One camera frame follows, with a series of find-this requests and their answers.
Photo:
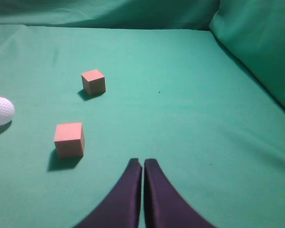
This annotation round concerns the white dimpled golf ball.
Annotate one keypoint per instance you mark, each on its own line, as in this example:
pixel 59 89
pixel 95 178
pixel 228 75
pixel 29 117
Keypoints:
pixel 7 111

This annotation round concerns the green table cloth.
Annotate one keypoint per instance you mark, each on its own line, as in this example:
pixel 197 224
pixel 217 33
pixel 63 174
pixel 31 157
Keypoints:
pixel 173 93

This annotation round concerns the near tan wooden cube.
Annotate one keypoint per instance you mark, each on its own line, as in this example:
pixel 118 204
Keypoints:
pixel 69 140

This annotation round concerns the tan wooden cube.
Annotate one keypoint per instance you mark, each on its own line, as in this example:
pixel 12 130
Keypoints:
pixel 69 140
pixel 93 82

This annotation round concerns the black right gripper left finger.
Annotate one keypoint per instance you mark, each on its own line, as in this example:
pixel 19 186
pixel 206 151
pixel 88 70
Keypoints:
pixel 121 207

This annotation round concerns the far tan wooden cube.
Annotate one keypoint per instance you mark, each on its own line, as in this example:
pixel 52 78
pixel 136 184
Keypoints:
pixel 93 82

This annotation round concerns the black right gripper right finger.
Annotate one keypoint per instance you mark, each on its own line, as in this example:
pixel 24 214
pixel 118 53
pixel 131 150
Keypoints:
pixel 164 207

